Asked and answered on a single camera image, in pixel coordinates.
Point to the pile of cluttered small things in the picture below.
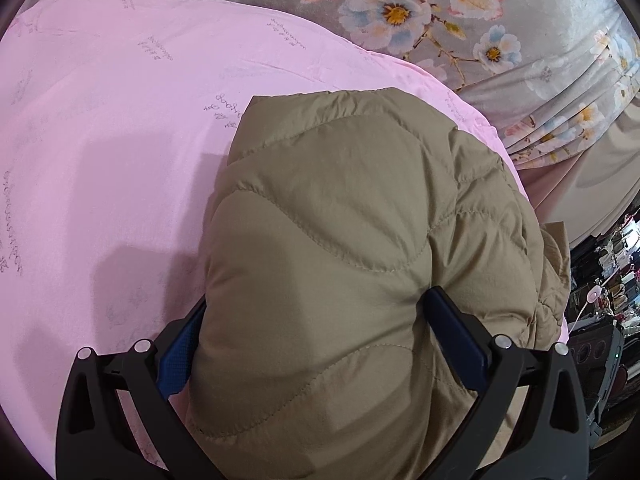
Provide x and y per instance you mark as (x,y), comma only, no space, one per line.
(617,260)

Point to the black speaker box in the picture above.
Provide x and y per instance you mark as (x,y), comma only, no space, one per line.
(597,355)

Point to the pink printed blanket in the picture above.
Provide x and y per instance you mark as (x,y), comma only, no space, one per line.
(125,135)

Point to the khaki quilted puffer jacket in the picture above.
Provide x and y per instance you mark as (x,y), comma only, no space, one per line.
(350,210)

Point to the grey floral bedsheet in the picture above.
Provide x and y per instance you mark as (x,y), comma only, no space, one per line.
(500,35)

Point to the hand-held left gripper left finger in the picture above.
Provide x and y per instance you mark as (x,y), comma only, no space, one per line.
(177,355)

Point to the pale satin bed skirt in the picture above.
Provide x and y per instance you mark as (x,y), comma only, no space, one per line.
(600,185)

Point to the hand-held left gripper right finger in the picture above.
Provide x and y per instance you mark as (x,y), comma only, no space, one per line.
(457,335)

